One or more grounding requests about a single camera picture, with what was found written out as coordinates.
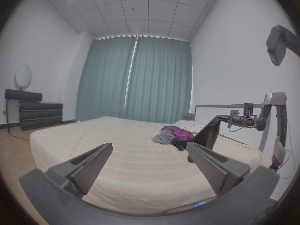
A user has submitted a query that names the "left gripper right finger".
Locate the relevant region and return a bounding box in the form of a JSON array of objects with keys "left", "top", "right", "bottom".
[{"left": 187, "top": 142, "right": 251, "bottom": 197}]

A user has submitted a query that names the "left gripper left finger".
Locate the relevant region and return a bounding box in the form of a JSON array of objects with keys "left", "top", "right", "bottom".
[{"left": 46, "top": 142, "right": 113, "bottom": 199}]

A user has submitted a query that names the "black T-shirt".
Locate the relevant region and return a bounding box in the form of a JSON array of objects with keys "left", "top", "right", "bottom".
[{"left": 187, "top": 119, "right": 222, "bottom": 163}]

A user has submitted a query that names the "pile of clothes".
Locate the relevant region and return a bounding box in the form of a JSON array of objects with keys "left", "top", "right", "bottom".
[{"left": 152, "top": 125, "right": 195, "bottom": 152}]

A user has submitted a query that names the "bed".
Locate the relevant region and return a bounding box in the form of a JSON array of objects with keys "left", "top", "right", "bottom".
[{"left": 30, "top": 105, "right": 268, "bottom": 215}]

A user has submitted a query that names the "white printed pillow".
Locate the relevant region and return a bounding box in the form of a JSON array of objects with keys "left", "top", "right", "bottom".
[{"left": 175, "top": 120, "right": 205, "bottom": 135}]

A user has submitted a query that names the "black chest of drawers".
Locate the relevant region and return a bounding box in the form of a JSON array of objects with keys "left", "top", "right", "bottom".
[{"left": 19, "top": 102, "right": 63, "bottom": 131}]

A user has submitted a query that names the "black dressing table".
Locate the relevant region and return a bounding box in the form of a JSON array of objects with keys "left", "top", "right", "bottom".
[{"left": 5, "top": 89, "right": 43, "bottom": 133}]

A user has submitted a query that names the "round white mirror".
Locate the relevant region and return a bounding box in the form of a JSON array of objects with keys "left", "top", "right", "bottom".
[{"left": 15, "top": 64, "right": 32, "bottom": 91}]

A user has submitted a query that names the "black cable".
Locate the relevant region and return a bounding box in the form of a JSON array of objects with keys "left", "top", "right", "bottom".
[
  {"left": 229, "top": 125, "right": 247, "bottom": 133},
  {"left": 279, "top": 149, "right": 296, "bottom": 179}
]

